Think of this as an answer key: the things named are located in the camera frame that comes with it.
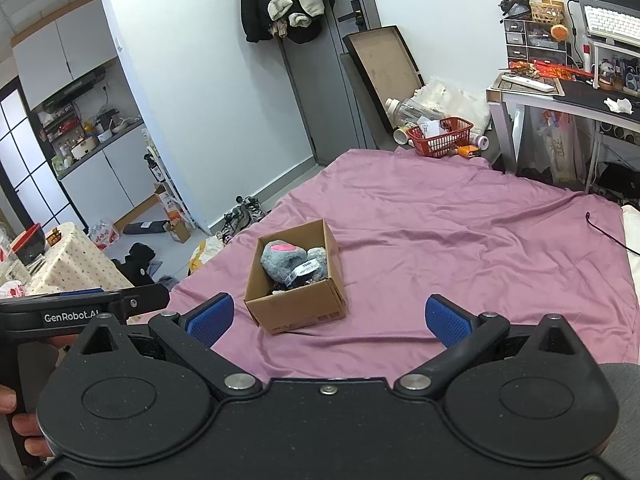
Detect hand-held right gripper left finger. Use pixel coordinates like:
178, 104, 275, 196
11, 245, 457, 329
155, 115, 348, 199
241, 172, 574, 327
75, 294, 265, 401

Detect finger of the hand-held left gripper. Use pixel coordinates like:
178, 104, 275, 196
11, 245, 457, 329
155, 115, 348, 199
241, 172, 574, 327
119, 283, 172, 324

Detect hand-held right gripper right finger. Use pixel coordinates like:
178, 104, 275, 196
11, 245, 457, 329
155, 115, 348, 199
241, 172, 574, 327
394, 294, 586, 401

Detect grey-blue fluffy plush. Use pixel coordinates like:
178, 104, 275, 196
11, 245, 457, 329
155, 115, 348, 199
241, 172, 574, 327
260, 240, 307, 284

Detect person's left hand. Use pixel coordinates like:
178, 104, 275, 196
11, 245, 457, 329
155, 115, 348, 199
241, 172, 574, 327
0, 384, 49, 457

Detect black clothes pile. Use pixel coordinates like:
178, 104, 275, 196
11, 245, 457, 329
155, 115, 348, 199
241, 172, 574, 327
110, 242, 162, 287

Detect table with dotted cloth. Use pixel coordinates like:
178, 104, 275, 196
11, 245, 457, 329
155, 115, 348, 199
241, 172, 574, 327
24, 222, 137, 297

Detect yellow white bag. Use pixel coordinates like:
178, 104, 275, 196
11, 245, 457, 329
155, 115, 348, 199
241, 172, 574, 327
188, 236, 225, 276

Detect dark flat parcel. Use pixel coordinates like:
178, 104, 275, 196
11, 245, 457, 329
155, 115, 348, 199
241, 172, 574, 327
122, 219, 169, 236

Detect red white plastic bag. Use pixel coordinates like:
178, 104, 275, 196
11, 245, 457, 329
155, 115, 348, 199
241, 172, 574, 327
89, 218, 121, 252

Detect small open cardboard box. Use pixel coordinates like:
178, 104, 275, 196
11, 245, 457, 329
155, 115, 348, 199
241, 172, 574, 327
154, 185, 192, 244

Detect pink bed sheet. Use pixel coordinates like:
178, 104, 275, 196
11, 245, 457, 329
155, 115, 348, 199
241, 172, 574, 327
164, 147, 629, 386

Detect red black bowl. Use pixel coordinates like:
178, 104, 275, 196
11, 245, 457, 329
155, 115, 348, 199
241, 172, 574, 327
10, 223, 49, 264

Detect pair of grey sneakers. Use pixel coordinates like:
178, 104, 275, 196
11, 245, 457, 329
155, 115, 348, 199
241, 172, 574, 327
219, 195, 269, 244

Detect white storage rack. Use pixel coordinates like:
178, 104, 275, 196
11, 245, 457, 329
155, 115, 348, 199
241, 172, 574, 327
141, 129, 197, 232

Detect black framed glass door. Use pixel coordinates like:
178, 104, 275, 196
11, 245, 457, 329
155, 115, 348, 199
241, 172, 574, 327
0, 81, 87, 233

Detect kitchen counter with cookware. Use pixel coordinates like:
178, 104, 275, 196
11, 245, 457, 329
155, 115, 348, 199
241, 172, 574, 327
37, 104, 147, 182

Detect red plastic basket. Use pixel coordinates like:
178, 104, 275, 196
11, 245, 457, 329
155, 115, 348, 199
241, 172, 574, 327
406, 117, 475, 159

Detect white bedding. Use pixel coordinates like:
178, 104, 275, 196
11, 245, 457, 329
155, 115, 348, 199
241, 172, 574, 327
621, 204, 640, 363

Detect white paper bag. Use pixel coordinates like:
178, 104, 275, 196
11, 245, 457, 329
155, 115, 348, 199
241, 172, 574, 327
536, 109, 592, 187

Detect clear jar with white lid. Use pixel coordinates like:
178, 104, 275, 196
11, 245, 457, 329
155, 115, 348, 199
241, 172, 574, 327
384, 97, 422, 129

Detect pile of clear plastic bags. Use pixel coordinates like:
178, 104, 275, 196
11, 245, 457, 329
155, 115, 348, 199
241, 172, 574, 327
411, 76, 494, 137

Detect range hood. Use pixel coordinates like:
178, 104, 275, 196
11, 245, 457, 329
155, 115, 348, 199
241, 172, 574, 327
42, 66, 109, 112

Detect white desk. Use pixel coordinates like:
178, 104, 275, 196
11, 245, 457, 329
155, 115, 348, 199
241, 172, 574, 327
486, 71, 640, 193

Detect white power strip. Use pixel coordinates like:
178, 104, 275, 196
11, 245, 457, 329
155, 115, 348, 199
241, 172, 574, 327
501, 73, 557, 94

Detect dark grey door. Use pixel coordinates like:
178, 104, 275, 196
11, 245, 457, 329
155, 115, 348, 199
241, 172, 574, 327
279, 0, 383, 167

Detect grey drawer organizer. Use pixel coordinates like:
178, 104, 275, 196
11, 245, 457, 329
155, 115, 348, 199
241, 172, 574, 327
503, 16, 569, 67

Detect woven bamboo basket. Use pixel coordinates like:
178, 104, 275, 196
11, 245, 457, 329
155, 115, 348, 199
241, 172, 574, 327
529, 0, 566, 26

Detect hanging dark clothes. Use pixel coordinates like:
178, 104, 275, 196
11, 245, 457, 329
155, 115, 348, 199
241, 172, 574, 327
240, 0, 335, 44

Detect white keyboard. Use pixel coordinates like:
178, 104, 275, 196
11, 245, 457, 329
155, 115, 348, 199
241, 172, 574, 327
583, 4, 640, 42

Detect black cable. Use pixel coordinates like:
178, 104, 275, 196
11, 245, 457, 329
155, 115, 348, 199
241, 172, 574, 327
585, 212, 640, 257

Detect black picture frame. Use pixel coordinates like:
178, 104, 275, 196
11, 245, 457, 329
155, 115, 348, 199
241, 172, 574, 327
342, 25, 427, 134

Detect white wall cabinets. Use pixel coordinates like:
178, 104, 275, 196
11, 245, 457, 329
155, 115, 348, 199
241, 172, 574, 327
11, 0, 122, 111

